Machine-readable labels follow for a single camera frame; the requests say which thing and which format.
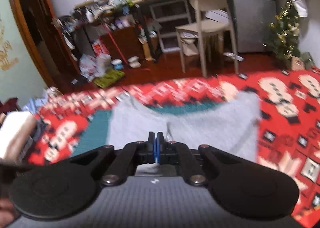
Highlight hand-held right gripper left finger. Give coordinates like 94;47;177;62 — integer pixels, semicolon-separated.
70;132;155;186

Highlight brown paper bag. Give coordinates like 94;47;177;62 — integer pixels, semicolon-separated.
144;40;157;59

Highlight brown wooden drawer cabinet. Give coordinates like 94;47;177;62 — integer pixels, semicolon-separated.
85;24;145;63

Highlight white hanging cloth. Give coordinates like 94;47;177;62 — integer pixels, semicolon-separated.
291;0;308;17

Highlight grey refrigerator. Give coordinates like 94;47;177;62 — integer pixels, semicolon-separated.
226;0;277;53

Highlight green gift box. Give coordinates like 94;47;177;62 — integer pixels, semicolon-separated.
300;51;315;68

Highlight beige patterned gift box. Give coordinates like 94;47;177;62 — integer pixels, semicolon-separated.
290;55;305;71

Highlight white paper scrap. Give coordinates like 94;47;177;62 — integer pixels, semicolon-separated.
224;52;243;61

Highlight cluttered wooden side table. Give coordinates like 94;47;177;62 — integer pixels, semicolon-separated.
57;0;140;33

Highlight light green door panel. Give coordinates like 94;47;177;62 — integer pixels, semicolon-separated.
0;0;48;108

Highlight green cutting mat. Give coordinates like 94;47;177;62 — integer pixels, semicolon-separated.
72;101;220;158

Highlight white bag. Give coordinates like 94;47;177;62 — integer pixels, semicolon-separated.
180;31;200;56

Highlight white plastic bags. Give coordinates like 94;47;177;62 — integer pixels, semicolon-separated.
79;53;112;81

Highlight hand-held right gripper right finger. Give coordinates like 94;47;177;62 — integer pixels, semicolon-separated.
155;132;253;186

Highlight grey t-shirt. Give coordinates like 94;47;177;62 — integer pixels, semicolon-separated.
107;91;262;177

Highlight dark red cloth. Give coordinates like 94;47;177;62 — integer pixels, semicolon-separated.
0;98;18;114

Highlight brown wooden door frame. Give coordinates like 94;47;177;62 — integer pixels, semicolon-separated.
6;0;83;88

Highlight red handle broom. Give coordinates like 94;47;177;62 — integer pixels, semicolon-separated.
100;16;150;71

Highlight red patterned knit blanket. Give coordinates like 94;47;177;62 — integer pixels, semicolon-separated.
27;66;320;228

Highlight red white cardboard box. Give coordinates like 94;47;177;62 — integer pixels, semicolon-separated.
91;40;109;56

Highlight small Christmas tree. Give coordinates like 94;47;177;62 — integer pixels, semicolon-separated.
265;0;302;62

